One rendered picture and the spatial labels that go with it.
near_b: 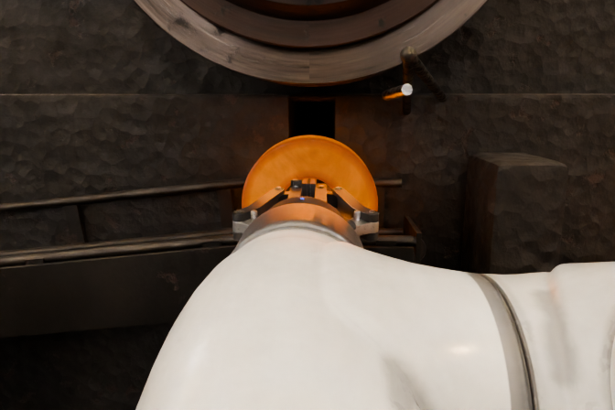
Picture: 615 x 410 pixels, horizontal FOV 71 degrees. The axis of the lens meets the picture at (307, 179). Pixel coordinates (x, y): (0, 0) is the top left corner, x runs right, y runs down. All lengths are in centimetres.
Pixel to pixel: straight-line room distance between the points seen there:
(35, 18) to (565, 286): 69
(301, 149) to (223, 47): 13
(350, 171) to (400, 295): 32
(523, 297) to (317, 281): 8
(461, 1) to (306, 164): 23
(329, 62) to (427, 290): 33
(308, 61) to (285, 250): 30
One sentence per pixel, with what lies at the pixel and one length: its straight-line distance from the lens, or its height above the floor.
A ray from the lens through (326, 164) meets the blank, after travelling 47.
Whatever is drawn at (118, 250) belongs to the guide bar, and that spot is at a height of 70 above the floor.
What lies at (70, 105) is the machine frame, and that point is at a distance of 65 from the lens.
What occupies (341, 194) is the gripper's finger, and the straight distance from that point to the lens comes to 43.
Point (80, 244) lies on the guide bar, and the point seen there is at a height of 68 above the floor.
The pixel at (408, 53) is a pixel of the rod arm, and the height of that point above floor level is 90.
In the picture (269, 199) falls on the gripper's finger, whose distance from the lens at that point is 41.
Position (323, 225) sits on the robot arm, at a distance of 24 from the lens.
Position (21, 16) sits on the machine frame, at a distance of 75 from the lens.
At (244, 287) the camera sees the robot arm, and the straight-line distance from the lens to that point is 16.
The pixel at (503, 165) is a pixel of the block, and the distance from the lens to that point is 50.
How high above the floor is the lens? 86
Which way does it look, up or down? 10 degrees down
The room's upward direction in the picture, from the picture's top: straight up
